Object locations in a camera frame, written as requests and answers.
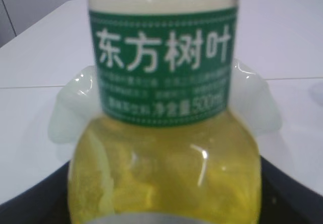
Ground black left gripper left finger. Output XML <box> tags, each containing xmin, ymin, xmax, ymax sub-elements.
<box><xmin>1</xmin><ymin>162</ymin><xmax>71</xmax><ymax>223</ymax></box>

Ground green wavy glass bowl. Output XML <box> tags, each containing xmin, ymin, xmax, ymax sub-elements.
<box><xmin>48</xmin><ymin>59</ymin><xmax>282</xmax><ymax>144</ymax></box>

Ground black mesh pen holder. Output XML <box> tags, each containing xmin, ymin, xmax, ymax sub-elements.
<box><xmin>308</xmin><ymin>81</ymin><xmax>323</xmax><ymax>107</ymax></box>

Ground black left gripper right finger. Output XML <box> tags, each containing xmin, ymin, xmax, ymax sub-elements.
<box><xmin>259</xmin><ymin>157</ymin><xmax>322</xmax><ymax>223</ymax></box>

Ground yellow tea bottle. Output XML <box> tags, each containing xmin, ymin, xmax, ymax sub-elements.
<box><xmin>68</xmin><ymin>0</ymin><xmax>261</xmax><ymax>223</ymax></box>

